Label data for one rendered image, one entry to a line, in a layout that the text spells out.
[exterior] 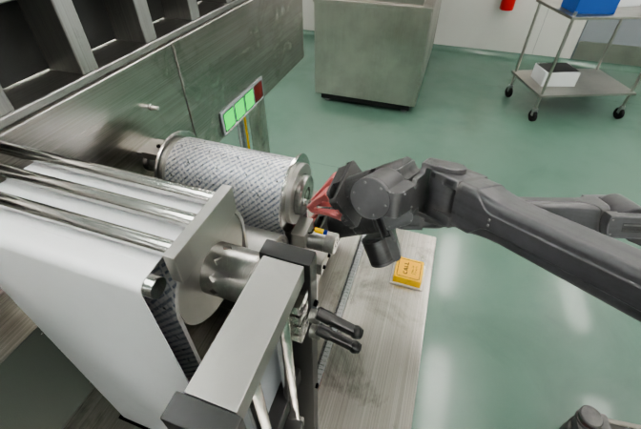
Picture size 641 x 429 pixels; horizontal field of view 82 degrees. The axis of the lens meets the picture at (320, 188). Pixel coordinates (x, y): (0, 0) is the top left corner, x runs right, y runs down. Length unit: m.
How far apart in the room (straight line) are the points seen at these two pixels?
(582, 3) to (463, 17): 1.80
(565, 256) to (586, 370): 1.78
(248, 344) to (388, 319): 0.67
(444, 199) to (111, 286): 0.40
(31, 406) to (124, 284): 0.53
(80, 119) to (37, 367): 0.42
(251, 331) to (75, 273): 0.18
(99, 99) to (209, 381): 0.55
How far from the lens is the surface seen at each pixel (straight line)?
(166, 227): 0.40
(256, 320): 0.31
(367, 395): 0.86
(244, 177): 0.66
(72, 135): 0.71
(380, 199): 0.48
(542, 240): 0.45
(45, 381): 0.87
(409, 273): 1.00
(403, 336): 0.93
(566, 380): 2.13
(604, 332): 2.38
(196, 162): 0.71
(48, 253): 0.43
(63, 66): 0.75
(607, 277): 0.43
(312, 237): 0.69
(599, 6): 3.72
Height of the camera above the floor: 1.70
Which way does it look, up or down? 40 degrees down
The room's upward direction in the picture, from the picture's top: straight up
